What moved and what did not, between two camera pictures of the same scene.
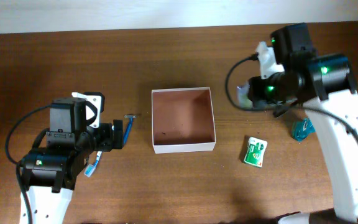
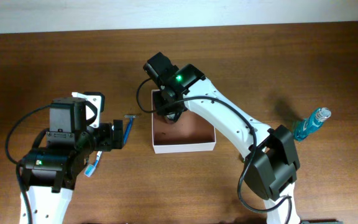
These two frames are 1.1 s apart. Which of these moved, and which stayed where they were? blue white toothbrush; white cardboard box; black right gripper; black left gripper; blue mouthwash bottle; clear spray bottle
Moved: black right gripper; clear spray bottle
Stayed: blue white toothbrush; white cardboard box; blue mouthwash bottle; black left gripper
